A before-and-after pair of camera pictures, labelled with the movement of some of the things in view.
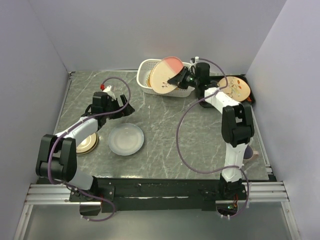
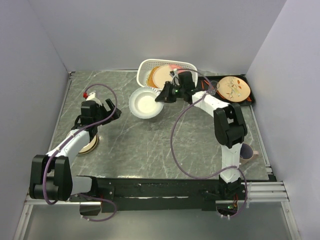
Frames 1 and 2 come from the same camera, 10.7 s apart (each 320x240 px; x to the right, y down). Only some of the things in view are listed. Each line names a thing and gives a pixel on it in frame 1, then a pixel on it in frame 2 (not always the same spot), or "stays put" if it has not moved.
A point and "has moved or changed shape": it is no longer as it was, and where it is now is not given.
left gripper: (126, 111) to (108, 113)
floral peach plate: (237, 88) stays put
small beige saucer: (88, 144) stays put
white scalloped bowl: (125, 139) to (142, 104)
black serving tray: (214, 80) stays put
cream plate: (163, 70) has moved or changed shape
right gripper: (179, 79) to (165, 94)
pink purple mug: (249, 154) stays put
